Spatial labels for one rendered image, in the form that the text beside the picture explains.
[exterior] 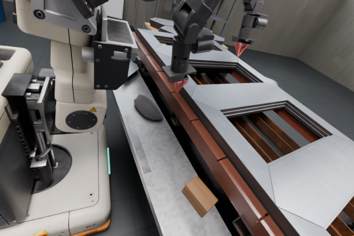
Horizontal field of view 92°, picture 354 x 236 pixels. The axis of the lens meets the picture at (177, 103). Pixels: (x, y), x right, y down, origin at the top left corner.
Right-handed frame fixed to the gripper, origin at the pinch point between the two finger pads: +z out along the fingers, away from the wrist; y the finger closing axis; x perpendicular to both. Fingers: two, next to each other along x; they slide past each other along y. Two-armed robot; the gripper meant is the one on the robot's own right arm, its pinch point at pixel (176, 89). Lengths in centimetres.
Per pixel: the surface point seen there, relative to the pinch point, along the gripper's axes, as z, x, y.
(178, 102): 9.7, -2.3, -3.0
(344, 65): 198, -134, -694
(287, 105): 24, 10, -70
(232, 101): 11.7, 4.6, -28.0
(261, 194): 9.4, 40.1, -7.4
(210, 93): 9.8, -2.6, -19.8
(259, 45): 181, -307, -479
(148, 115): 19.6, -9.2, 8.5
